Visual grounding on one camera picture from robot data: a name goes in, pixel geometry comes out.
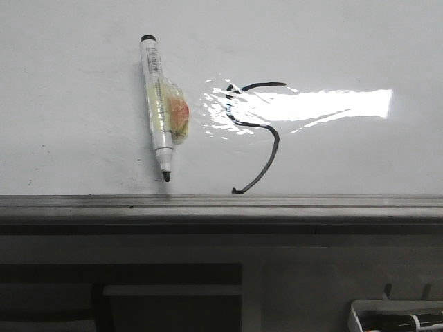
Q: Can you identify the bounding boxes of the white taped whiteboard marker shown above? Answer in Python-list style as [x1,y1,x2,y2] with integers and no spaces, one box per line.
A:
[139,35,190,182]

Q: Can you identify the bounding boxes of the black capped whiteboard marker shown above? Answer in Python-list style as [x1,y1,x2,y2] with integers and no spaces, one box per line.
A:
[360,313,442,331]

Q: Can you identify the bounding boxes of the white marker tray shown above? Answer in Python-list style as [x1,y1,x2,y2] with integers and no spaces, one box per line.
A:
[347,300,442,331]

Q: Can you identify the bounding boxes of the white whiteboard with aluminium frame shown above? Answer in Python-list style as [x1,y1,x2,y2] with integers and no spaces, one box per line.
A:
[1,1,442,234]

